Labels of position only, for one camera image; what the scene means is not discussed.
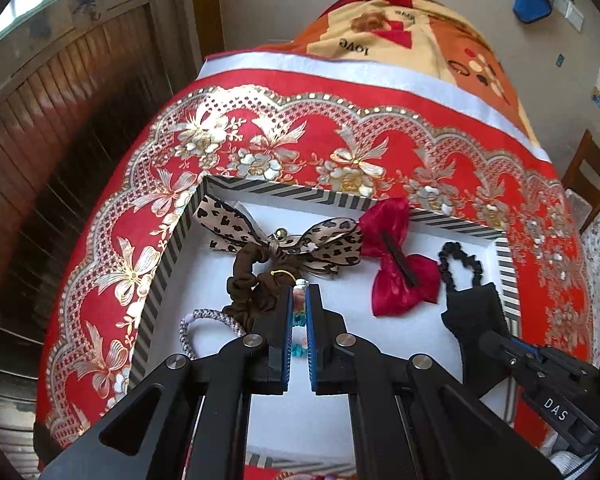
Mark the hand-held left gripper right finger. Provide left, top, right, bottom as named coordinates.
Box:
left=305, top=282, right=563, bottom=480

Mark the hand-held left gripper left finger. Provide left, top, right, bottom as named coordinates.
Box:
left=40, top=282, right=295, bottom=480

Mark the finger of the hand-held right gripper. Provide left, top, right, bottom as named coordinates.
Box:
left=480, top=329, right=543, bottom=361
left=500, top=357, right=536, bottom=396

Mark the turquoise flower bead bracelet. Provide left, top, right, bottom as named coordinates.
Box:
left=292, top=280, right=311, bottom=361

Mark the striped shallow cardboard box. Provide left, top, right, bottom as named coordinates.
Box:
left=130, top=175, right=523, bottom=468

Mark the brown scrunchie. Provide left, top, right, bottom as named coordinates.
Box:
left=222, top=242, right=301, bottom=333

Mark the red satin hair bow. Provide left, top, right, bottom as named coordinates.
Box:
left=357, top=197, right=441, bottom=318

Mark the black scrunchie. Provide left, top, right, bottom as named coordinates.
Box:
left=437, top=241, right=486, bottom=293

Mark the leopard print ribbon bow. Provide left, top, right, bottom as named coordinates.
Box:
left=195, top=195, right=365, bottom=281

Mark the red floral tablecloth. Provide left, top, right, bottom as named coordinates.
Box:
left=34, top=50, right=600, bottom=480

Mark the wooden chair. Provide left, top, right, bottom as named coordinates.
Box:
left=562, top=130, right=600, bottom=233

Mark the orange printed blanket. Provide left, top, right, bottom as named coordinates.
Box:
left=292, top=0, right=543, bottom=148

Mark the wooden slatted door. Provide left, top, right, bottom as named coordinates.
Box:
left=0, top=0, right=225, bottom=461

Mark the grey white braided hair tie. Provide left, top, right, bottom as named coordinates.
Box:
left=180, top=308, right=248, bottom=361

